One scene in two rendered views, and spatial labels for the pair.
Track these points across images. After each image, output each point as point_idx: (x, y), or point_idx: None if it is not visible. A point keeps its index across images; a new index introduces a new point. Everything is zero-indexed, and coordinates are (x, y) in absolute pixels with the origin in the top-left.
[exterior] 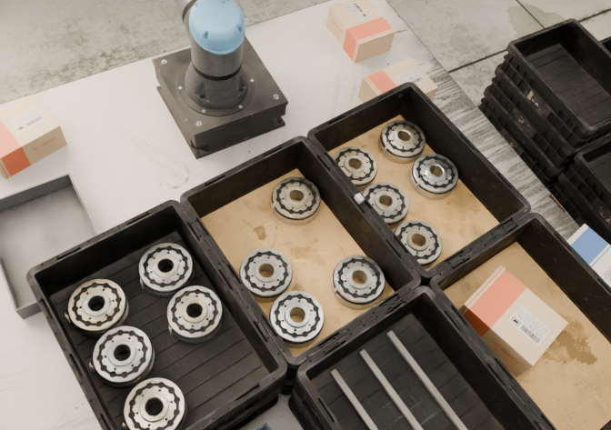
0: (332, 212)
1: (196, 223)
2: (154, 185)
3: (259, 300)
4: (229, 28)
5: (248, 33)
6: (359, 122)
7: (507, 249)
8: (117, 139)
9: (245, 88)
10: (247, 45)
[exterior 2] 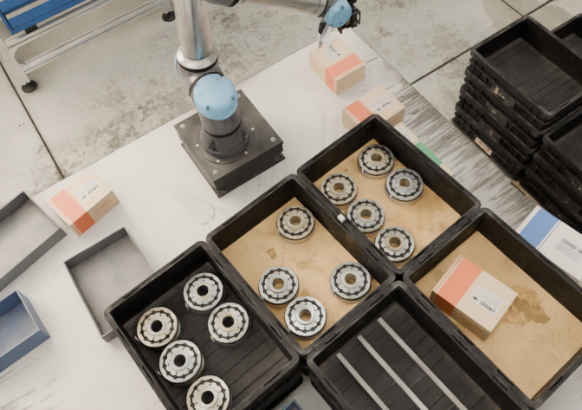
0: (326, 228)
1: (220, 256)
2: (189, 224)
3: (276, 307)
4: (224, 100)
5: (247, 84)
6: (339, 152)
7: (470, 238)
8: (157, 191)
9: (247, 137)
10: (245, 99)
